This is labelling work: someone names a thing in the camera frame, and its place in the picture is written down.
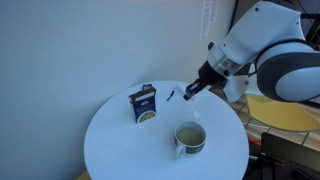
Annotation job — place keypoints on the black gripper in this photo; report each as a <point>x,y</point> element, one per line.
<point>210,75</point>

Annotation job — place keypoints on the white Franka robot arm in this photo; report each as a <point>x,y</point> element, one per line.
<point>273,50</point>

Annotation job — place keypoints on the green and white mug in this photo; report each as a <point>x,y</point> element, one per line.
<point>190,148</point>

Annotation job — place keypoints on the dry pasta heap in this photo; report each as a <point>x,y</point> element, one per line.
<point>190,136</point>

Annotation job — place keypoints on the blue pasta box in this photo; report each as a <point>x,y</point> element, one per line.
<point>144,106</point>

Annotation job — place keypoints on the yellow round seat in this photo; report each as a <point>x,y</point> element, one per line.
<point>280,113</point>

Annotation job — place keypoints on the black robot stand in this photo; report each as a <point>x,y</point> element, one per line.
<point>290,158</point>

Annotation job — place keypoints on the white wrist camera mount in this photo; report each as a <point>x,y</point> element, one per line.
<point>237,87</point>

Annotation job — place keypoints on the printed paper on wall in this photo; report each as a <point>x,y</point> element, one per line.
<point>208,18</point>

